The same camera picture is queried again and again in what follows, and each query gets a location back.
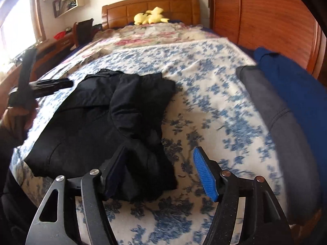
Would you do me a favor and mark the black double-breasted coat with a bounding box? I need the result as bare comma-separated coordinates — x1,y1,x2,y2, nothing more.
25,69,177,202

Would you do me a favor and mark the person's left hand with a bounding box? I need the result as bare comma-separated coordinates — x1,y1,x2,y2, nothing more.
1,100,38,143

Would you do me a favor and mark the wooden desk cabinet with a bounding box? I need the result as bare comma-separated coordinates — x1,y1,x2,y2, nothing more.
1,33,74,116

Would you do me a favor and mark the red bowl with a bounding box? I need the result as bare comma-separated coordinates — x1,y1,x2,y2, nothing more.
53,31,66,40

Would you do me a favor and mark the folded grey garment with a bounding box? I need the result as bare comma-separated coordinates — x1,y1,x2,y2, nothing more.
236,66,321,225

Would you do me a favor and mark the dark wooden chair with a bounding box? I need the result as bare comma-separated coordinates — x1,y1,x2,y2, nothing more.
73,18,94,47

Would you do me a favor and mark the pink floral quilt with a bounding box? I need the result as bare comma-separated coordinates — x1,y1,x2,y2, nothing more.
63,22,219,66

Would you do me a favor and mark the blue floral bed sheet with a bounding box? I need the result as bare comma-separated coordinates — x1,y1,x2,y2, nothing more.
8,37,297,245

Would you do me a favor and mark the yellow plush toy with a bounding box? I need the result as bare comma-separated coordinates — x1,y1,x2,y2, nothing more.
134,7,170,26

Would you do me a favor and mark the folded blue garment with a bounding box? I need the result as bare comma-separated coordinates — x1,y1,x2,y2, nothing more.
254,48,326,202

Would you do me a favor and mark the wooden headboard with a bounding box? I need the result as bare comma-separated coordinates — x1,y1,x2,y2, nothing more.
101,0,201,31

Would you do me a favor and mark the wooden louvered wardrobe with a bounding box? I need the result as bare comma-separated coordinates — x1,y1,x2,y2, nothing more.
209,0,326,78

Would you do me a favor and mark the window with wooden frame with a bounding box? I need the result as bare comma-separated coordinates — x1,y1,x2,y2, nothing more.
1,0,46,66

